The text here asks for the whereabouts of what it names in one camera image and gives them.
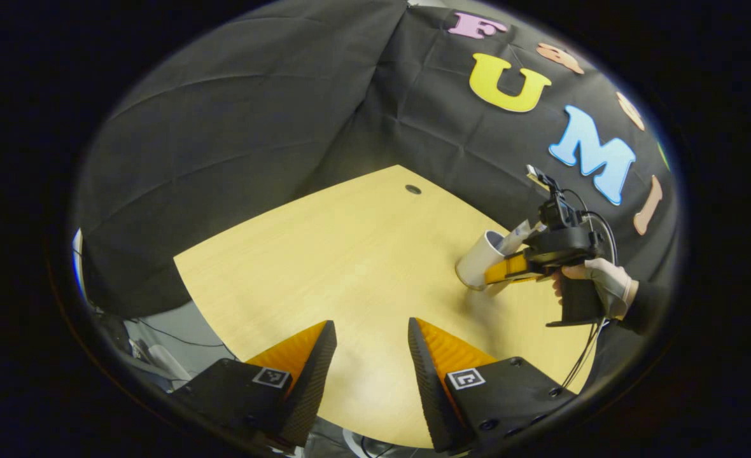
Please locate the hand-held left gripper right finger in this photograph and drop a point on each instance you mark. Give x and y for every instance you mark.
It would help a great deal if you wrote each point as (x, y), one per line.
(426, 394)

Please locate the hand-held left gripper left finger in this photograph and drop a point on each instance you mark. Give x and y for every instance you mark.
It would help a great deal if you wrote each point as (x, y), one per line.
(308, 394)

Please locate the white plastic object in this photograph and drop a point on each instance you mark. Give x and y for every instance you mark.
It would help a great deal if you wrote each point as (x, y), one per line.
(162, 362)

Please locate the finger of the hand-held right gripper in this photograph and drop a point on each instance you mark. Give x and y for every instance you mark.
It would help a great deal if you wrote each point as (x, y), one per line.
(509, 268)

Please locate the light wooden desktop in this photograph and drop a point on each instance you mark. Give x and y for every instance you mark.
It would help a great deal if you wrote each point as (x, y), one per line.
(350, 267)

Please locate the white toothpaste tube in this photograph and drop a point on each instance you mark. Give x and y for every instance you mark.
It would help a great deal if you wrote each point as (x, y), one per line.
(514, 240)

